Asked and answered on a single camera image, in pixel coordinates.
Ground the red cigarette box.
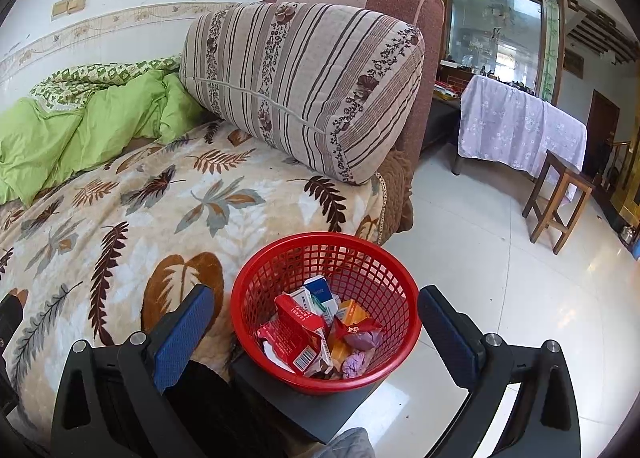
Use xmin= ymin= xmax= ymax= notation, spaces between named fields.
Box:
xmin=256 ymin=293 xmax=333 ymax=377

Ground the purple paper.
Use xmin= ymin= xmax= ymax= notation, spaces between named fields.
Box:
xmin=341 ymin=348 xmax=375 ymax=379

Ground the orange cardboard box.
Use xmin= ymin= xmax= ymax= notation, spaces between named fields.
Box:
xmin=328 ymin=300 xmax=370 ymax=368

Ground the red foot patch pouch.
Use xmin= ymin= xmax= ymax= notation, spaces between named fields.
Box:
xmin=334 ymin=317 xmax=382 ymax=340

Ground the blue white medicine box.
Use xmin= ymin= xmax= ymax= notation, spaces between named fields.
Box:
xmin=290 ymin=275 xmax=340 ymax=328

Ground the red mesh trash basket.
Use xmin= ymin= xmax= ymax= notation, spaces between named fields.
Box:
xmin=231 ymin=233 xmax=421 ymax=395

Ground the leaf pattern blanket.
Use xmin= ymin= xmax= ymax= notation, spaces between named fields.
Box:
xmin=1 ymin=122 xmax=384 ymax=444

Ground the green quilt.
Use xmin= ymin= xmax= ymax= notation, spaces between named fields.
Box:
xmin=1 ymin=57 xmax=204 ymax=207

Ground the black stool under basket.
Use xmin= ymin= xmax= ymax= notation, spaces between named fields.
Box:
xmin=230 ymin=353 xmax=381 ymax=444

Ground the wooden stool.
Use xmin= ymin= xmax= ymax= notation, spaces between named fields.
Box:
xmin=522 ymin=150 xmax=594 ymax=255

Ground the purple tablecloth table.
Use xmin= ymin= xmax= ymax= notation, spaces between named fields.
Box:
xmin=457 ymin=75 xmax=587 ymax=177

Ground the striped floral cushion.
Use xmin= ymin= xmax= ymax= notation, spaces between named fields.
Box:
xmin=178 ymin=0 xmax=426 ymax=186

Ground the mirror cabinet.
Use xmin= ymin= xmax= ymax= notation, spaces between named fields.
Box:
xmin=440 ymin=0 xmax=565 ymax=104

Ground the gold wall switch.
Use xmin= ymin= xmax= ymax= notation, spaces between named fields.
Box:
xmin=51 ymin=0 xmax=87 ymax=20

